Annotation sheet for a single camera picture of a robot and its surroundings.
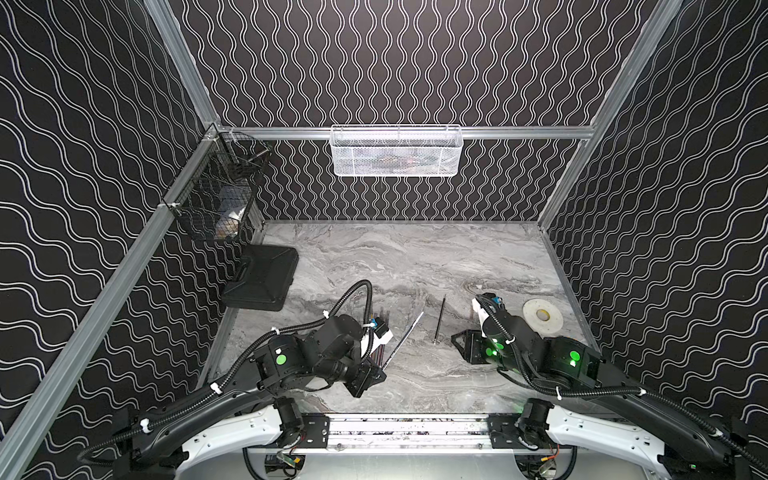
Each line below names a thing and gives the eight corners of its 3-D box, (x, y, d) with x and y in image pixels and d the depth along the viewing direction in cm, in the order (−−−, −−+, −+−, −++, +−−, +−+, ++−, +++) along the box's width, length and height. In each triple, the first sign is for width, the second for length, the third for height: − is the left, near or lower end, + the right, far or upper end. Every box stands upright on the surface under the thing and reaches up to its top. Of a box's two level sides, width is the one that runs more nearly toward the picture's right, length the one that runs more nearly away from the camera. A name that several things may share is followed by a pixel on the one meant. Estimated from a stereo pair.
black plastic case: (228, 311, 98) (219, 301, 93) (248, 255, 113) (242, 244, 108) (286, 311, 98) (281, 301, 93) (299, 255, 113) (295, 244, 108)
